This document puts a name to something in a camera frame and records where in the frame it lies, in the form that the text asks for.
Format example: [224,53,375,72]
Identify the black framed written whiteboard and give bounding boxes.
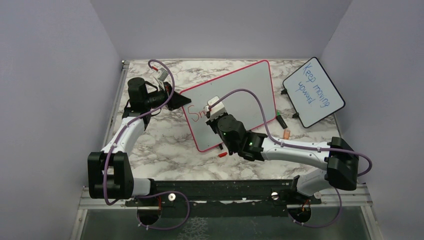
[282,57,346,128]

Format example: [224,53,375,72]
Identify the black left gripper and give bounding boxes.
[145,81,192,111]

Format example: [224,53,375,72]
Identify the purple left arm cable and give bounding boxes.
[102,59,191,232]

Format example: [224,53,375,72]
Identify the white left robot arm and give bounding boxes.
[87,77,191,206]

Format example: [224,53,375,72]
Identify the green capped black marker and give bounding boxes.
[275,113,288,130]

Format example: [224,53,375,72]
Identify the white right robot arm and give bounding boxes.
[206,113,359,204]

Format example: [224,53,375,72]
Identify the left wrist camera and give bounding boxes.
[153,68,169,90]

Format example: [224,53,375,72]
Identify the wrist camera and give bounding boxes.
[204,96,227,121]
[153,68,169,90]

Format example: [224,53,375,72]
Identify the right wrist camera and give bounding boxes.
[204,96,227,121]

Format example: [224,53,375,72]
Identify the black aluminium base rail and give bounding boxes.
[70,178,382,240]

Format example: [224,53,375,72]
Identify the red marker cap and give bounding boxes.
[218,152,228,158]

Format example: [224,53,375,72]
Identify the pink framed whiteboard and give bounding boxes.
[181,60,277,152]

